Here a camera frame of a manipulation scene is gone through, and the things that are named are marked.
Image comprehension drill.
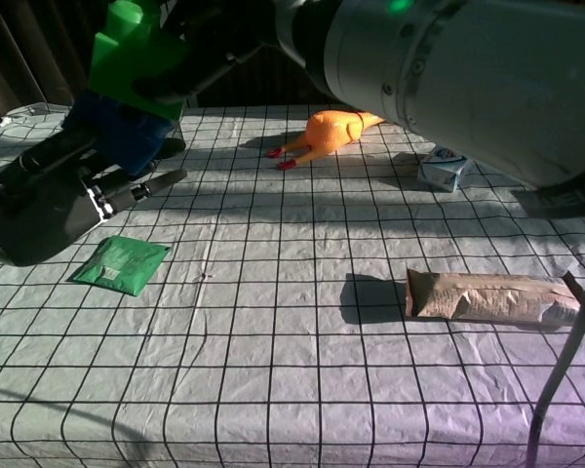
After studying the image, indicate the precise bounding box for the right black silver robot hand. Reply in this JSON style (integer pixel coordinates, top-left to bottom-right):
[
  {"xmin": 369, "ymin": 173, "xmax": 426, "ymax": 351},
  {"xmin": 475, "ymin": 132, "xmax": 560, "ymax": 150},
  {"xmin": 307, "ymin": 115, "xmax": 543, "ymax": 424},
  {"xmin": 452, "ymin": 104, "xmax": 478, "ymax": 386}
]
[{"xmin": 131, "ymin": 0, "xmax": 335, "ymax": 101}]

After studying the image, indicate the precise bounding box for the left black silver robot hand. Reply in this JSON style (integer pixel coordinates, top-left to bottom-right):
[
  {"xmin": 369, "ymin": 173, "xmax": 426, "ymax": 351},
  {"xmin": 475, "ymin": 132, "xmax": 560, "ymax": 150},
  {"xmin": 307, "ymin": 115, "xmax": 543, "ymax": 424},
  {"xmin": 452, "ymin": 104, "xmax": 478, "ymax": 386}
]
[{"xmin": 0, "ymin": 124, "xmax": 188, "ymax": 268}]

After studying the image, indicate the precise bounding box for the green toy block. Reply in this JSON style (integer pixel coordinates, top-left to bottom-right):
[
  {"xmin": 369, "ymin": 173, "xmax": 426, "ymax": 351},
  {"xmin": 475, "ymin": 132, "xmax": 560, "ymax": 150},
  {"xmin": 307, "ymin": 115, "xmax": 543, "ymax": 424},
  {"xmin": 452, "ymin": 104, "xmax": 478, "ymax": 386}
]
[{"xmin": 88, "ymin": 0, "xmax": 192, "ymax": 124}]

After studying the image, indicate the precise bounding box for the green foil packet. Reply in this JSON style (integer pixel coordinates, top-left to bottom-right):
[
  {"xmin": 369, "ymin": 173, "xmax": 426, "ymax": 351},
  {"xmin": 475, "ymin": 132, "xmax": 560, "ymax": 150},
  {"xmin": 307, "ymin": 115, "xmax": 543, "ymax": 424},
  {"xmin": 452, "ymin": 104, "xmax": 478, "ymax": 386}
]
[{"xmin": 66, "ymin": 235, "xmax": 174, "ymax": 298}]

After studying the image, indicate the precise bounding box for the orange rubber chicken toy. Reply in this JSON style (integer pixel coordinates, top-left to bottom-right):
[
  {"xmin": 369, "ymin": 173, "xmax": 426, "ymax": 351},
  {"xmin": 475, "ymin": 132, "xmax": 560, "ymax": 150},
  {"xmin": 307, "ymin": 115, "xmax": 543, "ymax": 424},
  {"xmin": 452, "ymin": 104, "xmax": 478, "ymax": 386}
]
[{"xmin": 266, "ymin": 109, "xmax": 387, "ymax": 172}]

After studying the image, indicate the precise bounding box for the dark curtain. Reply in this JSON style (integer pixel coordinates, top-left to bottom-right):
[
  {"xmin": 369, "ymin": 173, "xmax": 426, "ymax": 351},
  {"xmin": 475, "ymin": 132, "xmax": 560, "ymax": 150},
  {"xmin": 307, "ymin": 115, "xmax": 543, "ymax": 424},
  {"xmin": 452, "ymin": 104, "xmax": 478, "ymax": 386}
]
[{"xmin": 0, "ymin": 0, "xmax": 352, "ymax": 137}]

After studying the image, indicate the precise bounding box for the white blue carton box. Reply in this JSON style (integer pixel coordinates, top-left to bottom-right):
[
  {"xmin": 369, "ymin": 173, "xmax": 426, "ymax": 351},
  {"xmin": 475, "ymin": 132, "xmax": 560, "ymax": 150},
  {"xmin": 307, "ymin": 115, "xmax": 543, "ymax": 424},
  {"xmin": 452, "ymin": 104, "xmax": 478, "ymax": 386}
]
[{"xmin": 415, "ymin": 145, "xmax": 475, "ymax": 194}]

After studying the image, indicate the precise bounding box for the white black-checked tablecloth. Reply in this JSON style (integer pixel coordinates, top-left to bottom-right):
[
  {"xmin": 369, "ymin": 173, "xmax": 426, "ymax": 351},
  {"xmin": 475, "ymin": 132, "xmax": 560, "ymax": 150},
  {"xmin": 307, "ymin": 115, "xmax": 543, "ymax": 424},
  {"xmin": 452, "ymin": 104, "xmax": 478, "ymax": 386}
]
[{"xmin": 0, "ymin": 101, "xmax": 585, "ymax": 468}]

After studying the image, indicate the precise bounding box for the brown paper bag package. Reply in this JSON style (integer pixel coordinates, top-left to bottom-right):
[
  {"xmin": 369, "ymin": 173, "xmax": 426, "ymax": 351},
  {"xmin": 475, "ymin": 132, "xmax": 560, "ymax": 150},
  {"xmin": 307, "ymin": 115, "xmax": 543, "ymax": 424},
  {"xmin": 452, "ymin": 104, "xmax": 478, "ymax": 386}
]
[{"xmin": 403, "ymin": 266, "xmax": 585, "ymax": 330}]

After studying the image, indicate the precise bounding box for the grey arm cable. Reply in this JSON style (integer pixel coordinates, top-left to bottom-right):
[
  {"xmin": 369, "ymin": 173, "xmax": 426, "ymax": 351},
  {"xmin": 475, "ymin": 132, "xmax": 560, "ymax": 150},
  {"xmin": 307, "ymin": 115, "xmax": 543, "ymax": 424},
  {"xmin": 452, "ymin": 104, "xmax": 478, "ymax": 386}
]
[{"xmin": 526, "ymin": 214, "xmax": 585, "ymax": 468}]

